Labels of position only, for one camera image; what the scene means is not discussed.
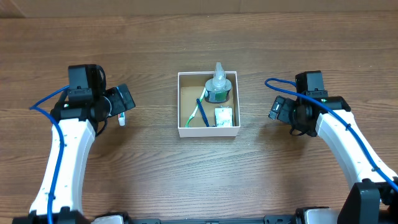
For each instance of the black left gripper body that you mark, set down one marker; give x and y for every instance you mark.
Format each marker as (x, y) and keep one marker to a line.
(125, 98)

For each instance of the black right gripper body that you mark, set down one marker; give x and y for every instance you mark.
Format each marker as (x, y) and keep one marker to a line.
(277, 107)

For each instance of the white teal toothpaste tube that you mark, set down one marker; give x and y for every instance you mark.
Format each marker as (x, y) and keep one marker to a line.
(122, 119)

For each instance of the green white soap packet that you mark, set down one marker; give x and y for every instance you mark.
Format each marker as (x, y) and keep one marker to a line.
(224, 117)

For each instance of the green white toothbrush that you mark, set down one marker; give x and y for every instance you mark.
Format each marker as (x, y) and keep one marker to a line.
(196, 108)

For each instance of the clear pump soap bottle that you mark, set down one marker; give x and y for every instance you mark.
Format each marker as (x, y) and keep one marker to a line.
(218, 87)

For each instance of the white cardboard box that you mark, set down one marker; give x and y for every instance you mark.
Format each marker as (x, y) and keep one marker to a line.
(190, 86)

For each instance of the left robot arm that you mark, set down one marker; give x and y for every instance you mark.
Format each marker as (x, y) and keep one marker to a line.
(59, 198)

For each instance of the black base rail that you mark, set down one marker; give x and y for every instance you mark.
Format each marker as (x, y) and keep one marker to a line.
(268, 219)

